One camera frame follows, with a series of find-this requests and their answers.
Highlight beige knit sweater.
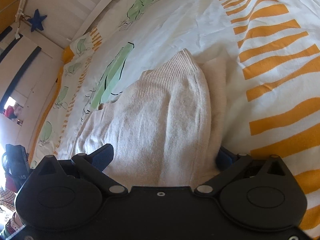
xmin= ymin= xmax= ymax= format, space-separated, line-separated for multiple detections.
xmin=72 ymin=50 xmax=226 ymax=188

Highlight white leaf-print duvet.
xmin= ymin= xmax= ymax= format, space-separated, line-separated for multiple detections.
xmin=29 ymin=0 xmax=319 ymax=238

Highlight blue star decoration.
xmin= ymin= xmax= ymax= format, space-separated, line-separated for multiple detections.
xmin=27 ymin=9 xmax=47 ymax=32

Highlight white wooden bed frame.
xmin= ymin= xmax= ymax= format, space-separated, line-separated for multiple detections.
xmin=1 ymin=0 xmax=119 ymax=150

